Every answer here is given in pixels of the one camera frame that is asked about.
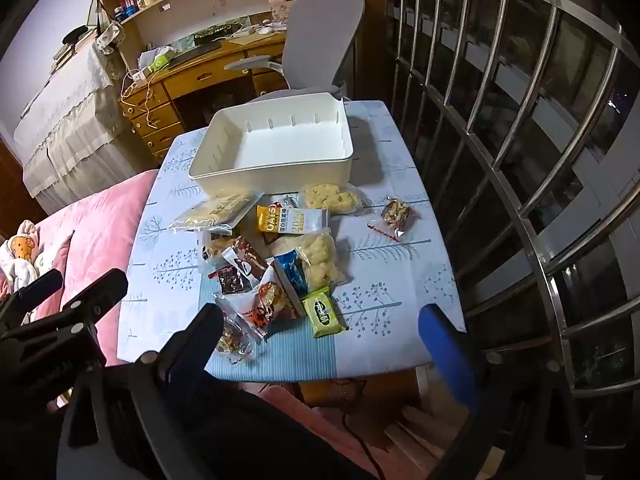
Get person's black clothed leg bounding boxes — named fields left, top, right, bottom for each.
left=190, top=375, right=376, bottom=480

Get thin floor cable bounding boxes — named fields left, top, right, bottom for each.
left=342, top=405, right=381, bottom=480

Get pink rug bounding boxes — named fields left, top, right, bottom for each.
left=240, top=380, right=401, bottom=480

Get tree print tablecloth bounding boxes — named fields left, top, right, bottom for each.
left=116, top=100, right=468, bottom=383

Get black sign board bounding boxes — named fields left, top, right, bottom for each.
left=194, top=22, right=240, bottom=43

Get patterned cloth bag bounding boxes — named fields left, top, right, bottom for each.
left=94, top=22, right=126, bottom=53

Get white plastic bin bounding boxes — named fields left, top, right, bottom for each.
left=188, top=92, right=355, bottom=198

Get clear packet of mixed nuts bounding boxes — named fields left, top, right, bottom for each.
left=215, top=317, right=256, bottom=361

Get beige flat snack packet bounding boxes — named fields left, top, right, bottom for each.
left=260, top=232, right=301, bottom=261

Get wooden bookshelf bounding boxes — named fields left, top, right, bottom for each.
left=90, top=0, right=311, bottom=41

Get clear packet of yellow pastry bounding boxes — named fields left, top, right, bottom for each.
left=295, top=230, right=348, bottom=286
left=300, top=183, right=363, bottom=216

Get white and orange plush toy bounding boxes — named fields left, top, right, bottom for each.
left=0, top=220, right=51, bottom=321

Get blue snack packet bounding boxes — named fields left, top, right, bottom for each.
left=272, top=252, right=311, bottom=298

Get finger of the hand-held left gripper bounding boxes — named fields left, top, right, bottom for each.
left=0, top=269, right=65, bottom=328
left=0, top=268, right=130, bottom=356

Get pink blanket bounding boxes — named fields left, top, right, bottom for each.
left=0, top=169, right=161, bottom=411

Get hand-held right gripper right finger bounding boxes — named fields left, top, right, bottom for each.
left=419, top=304, right=596, bottom=480

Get small dark red packet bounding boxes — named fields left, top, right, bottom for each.
left=222, top=236, right=271, bottom=281

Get clear packet of brown cake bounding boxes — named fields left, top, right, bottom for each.
left=197, top=230, right=236, bottom=273

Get clear packet of yellow crackers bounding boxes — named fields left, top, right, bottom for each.
left=170, top=192, right=263, bottom=233

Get red and white twist strip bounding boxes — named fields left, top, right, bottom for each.
left=366, top=220, right=398, bottom=243

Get wooden desk with drawers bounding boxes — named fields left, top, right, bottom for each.
left=117, top=15, right=296, bottom=161

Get bed with lace cover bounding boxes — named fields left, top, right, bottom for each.
left=12, top=42, right=151, bottom=211

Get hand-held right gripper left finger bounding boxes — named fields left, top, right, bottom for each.
left=57, top=304, right=226, bottom=480

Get green snack packet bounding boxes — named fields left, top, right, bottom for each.
left=300, top=285, right=348, bottom=338

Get dark red snack packet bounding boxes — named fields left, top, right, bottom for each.
left=209, top=266, right=253, bottom=295

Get small clear nut bar packet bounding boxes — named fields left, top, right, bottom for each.
left=380, top=199, right=418, bottom=236

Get white charger cable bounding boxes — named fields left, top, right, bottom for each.
left=120, top=67, right=161, bottom=131

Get metal window grille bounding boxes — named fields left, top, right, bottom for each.
left=385, top=0, right=640, bottom=480

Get black keyboard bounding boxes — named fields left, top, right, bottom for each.
left=167, top=40, right=223, bottom=70

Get grey office chair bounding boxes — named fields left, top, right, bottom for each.
left=223, top=0, right=366, bottom=103

